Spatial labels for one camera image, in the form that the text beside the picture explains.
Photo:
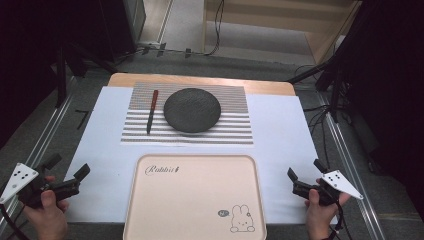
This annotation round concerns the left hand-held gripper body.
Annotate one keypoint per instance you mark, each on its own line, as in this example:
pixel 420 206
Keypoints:
pixel 18 180

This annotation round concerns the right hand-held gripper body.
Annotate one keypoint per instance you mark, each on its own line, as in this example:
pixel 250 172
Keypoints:
pixel 340 183

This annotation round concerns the person's right hand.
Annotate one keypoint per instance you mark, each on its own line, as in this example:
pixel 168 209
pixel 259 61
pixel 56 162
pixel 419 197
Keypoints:
pixel 320 216

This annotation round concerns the person's left hand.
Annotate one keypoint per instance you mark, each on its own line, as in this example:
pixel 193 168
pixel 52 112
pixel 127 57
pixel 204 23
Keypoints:
pixel 50 216

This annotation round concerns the white table cover sheet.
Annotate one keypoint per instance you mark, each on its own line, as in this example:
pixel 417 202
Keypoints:
pixel 280 133

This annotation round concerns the black tripod stand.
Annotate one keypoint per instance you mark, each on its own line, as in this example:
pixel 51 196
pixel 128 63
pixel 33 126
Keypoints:
pixel 335 90
pixel 61 73

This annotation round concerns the red and black table knife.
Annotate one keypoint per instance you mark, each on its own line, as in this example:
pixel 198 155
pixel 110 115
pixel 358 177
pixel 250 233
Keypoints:
pixel 152 111

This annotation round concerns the pink tray with rabbit print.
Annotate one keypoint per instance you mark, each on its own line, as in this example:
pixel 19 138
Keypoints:
pixel 193 196

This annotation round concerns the grey striped placemat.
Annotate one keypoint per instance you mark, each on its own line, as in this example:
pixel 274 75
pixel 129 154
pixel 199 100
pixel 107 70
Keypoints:
pixel 186 138

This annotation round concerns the dark grey round plate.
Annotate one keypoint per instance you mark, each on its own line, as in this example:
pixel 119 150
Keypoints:
pixel 192 110

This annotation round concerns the white power strip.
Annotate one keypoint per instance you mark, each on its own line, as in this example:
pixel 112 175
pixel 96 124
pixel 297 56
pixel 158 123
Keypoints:
pixel 150 45

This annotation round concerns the light wooden shelf unit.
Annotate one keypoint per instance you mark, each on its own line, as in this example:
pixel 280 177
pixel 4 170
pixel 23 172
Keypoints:
pixel 286 20

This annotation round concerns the black cabinet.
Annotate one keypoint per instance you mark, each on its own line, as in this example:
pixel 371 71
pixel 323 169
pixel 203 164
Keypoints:
pixel 128 23

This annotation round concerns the aluminium floor rail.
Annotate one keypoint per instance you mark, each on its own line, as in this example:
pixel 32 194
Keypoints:
pixel 46 133
pixel 346 156

